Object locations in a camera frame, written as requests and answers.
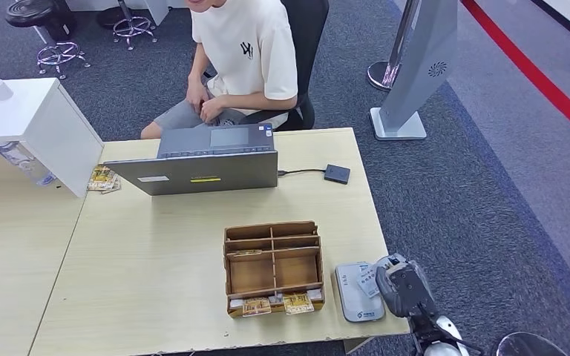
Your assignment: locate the person's left hand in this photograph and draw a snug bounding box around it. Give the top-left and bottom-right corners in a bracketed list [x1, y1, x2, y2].
[200, 96, 227, 125]

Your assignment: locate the person's right hand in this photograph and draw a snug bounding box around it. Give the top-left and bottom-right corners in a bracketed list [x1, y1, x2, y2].
[186, 81, 211, 115]

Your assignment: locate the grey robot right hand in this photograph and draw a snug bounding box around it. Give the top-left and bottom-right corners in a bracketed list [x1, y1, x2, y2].
[374, 267, 405, 320]

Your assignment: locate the white ID card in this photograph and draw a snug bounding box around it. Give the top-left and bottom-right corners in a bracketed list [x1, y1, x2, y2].
[355, 264, 381, 299]

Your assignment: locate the white grey card reader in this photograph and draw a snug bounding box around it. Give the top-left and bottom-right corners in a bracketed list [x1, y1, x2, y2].
[334, 261, 387, 324]

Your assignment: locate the person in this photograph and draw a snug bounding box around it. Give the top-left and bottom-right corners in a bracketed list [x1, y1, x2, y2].
[140, 0, 300, 140]

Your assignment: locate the grey laptop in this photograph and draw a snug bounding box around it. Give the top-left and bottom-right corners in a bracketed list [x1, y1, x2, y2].
[104, 122, 280, 197]

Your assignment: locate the white furniture panel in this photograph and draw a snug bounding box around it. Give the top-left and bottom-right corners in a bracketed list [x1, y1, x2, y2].
[66, 0, 190, 27]

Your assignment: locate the chrome base stool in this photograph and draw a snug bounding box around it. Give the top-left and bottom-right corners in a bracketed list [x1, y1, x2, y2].
[113, 0, 159, 52]

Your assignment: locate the black office chair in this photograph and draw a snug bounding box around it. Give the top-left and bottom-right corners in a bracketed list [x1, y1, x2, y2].
[237, 0, 330, 133]

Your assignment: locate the stack of gold cards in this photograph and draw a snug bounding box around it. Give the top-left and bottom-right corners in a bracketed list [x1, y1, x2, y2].
[87, 165, 122, 194]

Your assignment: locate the small black square box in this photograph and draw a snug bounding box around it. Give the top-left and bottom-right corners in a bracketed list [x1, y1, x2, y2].
[324, 164, 351, 185]

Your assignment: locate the wooden compartment organizer box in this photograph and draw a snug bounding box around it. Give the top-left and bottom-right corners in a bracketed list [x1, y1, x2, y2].
[223, 220, 327, 320]

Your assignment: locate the black bag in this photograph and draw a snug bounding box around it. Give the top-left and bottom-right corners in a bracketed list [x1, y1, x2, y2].
[44, 0, 78, 43]

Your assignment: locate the white cabinet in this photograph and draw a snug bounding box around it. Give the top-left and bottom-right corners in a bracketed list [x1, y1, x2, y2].
[0, 77, 105, 199]

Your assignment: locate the clear plastic water bottle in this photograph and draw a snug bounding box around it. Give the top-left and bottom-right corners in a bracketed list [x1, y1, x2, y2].
[0, 141, 59, 188]

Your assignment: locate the black stool chrome base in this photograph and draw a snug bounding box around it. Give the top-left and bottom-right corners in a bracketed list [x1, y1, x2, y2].
[5, 0, 92, 81]

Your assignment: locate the grey kiosk stand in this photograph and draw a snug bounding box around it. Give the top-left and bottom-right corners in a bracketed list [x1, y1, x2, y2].
[369, 0, 459, 142]

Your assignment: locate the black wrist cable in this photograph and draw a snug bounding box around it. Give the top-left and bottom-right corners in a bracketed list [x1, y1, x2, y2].
[434, 326, 484, 356]

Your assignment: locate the black laptop cable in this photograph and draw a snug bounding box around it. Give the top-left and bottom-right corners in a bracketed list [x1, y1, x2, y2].
[278, 168, 327, 177]

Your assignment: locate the chrome stanchion post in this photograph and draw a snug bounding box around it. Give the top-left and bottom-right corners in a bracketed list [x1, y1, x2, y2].
[367, 0, 421, 93]

